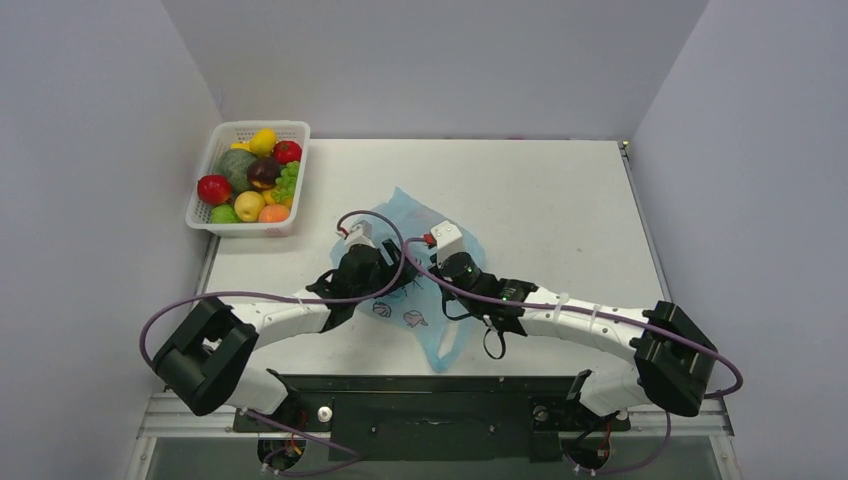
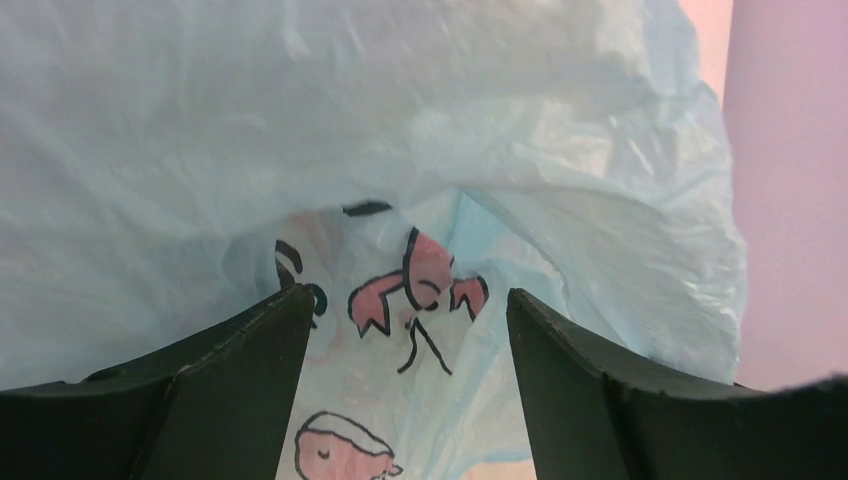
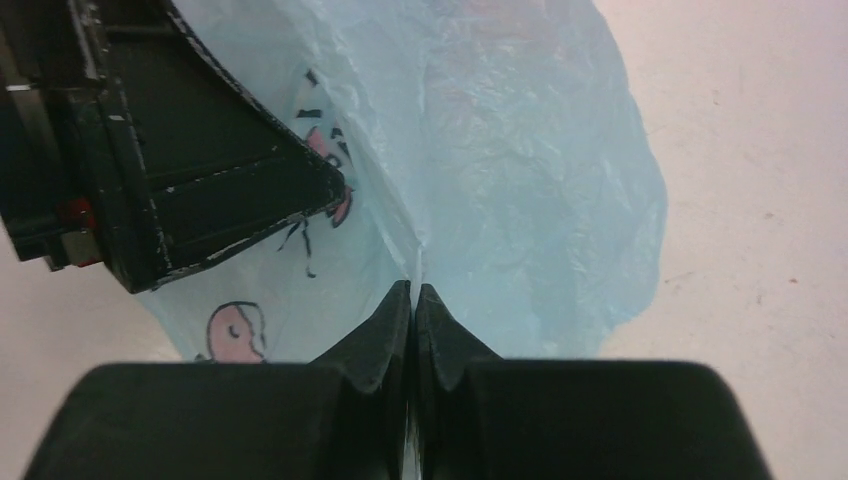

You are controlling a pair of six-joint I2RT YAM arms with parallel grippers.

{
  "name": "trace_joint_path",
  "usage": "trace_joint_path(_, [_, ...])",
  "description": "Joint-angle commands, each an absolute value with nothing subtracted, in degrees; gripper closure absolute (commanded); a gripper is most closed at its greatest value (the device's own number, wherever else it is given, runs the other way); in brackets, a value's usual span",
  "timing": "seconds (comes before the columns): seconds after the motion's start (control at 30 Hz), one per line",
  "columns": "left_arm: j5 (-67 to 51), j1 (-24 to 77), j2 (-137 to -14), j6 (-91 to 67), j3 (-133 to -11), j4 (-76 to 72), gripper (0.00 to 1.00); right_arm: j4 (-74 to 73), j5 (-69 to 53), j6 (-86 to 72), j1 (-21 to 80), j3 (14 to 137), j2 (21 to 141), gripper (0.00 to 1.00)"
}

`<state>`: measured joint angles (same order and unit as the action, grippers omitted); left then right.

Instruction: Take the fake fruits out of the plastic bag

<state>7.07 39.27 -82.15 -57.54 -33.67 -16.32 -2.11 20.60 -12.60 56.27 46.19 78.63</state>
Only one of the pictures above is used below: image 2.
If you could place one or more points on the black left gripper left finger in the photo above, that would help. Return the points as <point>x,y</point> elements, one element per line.
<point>214,405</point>

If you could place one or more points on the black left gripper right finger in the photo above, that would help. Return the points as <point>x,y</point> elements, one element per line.
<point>595,410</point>

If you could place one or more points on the light blue printed plastic bag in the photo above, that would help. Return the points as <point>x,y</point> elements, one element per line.
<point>166,165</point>

